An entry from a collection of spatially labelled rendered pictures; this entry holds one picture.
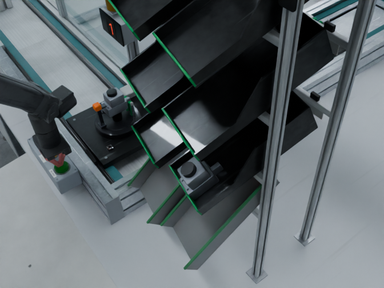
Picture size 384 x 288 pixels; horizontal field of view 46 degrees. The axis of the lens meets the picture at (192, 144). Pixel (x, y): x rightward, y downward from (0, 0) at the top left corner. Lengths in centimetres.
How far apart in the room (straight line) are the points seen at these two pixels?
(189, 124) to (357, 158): 78
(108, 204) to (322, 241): 58
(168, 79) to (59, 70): 92
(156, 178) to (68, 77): 68
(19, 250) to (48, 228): 9
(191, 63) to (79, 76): 105
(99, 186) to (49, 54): 74
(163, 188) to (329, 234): 47
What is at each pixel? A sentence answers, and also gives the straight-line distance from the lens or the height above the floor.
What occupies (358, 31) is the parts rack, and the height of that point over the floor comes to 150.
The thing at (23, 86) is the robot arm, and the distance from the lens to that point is 100.
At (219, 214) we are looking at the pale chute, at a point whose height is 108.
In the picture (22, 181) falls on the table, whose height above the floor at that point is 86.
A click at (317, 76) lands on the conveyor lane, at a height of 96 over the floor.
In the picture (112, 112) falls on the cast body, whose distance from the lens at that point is 132.
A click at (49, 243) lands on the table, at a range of 131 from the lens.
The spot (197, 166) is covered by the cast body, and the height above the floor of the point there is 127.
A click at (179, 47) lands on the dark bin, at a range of 71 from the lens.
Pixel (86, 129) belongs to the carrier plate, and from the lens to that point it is 140.
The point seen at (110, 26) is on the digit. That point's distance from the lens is 137.
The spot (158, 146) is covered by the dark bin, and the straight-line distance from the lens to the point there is 99.
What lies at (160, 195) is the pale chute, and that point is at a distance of 112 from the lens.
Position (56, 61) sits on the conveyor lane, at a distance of 179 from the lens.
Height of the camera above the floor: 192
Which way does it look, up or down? 47 degrees down
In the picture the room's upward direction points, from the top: 3 degrees counter-clockwise
